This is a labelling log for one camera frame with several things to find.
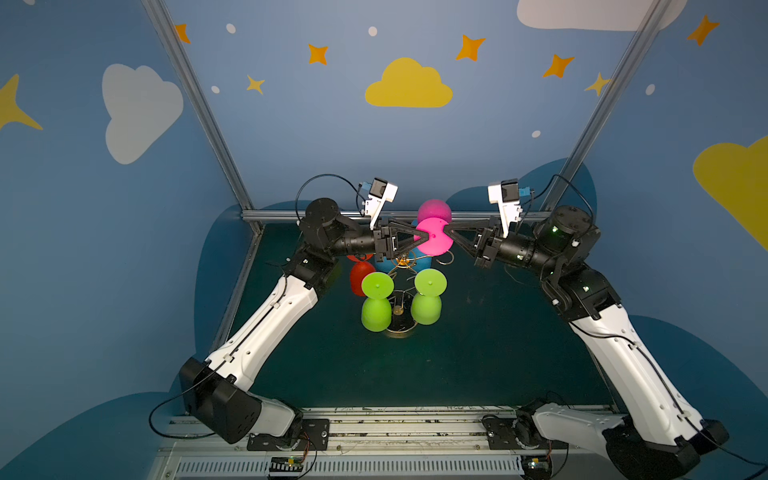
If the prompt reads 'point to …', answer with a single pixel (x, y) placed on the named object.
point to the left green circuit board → (286, 464)
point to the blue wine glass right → (422, 262)
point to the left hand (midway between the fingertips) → (424, 231)
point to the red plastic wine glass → (359, 271)
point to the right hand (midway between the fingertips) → (449, 226)
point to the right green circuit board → (536, 466)
